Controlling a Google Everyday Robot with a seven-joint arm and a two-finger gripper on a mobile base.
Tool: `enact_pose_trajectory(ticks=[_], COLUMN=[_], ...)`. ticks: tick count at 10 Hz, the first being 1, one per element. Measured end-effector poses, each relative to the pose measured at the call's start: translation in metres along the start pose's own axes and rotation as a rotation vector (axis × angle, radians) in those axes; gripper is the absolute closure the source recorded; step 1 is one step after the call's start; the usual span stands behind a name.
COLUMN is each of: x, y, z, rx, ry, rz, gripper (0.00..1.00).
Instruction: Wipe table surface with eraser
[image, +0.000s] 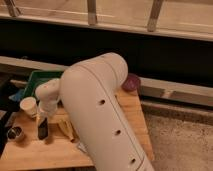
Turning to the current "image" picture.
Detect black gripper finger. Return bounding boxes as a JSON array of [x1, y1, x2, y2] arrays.
[[38, 119, 48, 140]]

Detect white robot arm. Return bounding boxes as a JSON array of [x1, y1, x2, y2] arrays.
[[35, 53, 154, 171]]

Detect purple round object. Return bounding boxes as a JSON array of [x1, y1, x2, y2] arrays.
[[122, 73, 141, 92]]

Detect black object at left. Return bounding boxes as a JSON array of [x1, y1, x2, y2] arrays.
[[0, 73, 20, 156]]

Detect small metal cup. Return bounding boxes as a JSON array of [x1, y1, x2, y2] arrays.
[[7, 126, 25, 142]]

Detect blue cloth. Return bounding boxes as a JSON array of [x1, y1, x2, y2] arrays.
[[9, 89, 24, 102]]

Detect green plastic tray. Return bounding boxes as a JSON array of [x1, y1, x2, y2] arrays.
[[23, 70, 62, 98]]

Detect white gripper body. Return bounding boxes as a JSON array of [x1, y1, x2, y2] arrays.
[[35, 78, 60, 124]]

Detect yellow banana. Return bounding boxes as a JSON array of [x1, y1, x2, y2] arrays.
[[58, 120, 76, 142]]

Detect white paper cup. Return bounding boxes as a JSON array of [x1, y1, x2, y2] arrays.
[[20, 97, 37, 118]]

